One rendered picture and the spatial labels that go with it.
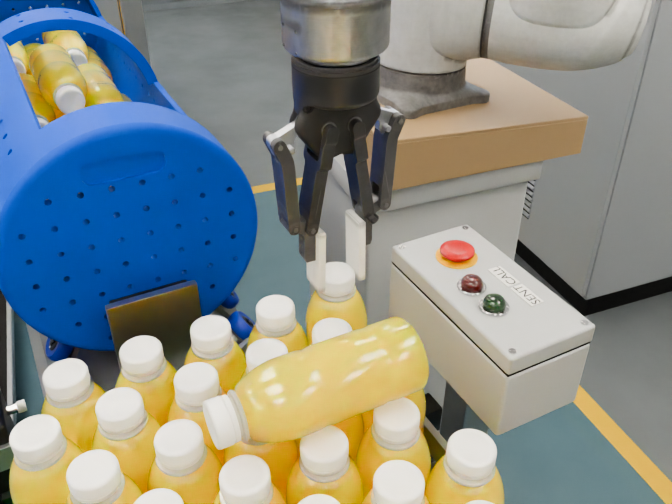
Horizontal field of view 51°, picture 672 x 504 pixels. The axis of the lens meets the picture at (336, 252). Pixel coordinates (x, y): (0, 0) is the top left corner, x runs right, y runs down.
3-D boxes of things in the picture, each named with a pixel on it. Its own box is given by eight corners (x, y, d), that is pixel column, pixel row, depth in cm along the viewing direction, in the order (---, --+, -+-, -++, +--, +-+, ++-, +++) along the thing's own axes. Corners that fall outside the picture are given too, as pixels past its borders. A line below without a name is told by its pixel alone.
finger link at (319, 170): (342, 127, 60) (328, 127, 60) (320, 240, 66) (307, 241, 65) (322, 111, 63) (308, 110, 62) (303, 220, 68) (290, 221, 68)
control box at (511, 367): (458, 293, 85) (467, 220, 79) (576, 402, 70) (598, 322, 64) (387, 317, 81) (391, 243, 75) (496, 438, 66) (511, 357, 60)
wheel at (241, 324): (232, 302, 85) (220, 314, 85) (245, 323, 82) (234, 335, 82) (255, 318, 88) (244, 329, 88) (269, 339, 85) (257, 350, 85)
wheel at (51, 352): (72, 318, 85) (57, 314, 83) (80, 340, 81) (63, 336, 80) (55, 347, 86) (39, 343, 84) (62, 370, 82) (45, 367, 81)
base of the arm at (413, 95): (410, 62, 131) (413, 31, 128) (493, 101, 115) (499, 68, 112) (327, 76, 122) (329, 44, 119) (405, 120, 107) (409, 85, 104)
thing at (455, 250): (460, 243, 75) (461, 234, 75) (481, 260, 73) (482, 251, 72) (432, 252, 74) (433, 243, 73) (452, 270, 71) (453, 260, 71)
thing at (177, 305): (202, 354, 86) (190, 272, 79) (209, 366, 84) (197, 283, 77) (121, 380, 82) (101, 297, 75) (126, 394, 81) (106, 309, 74)
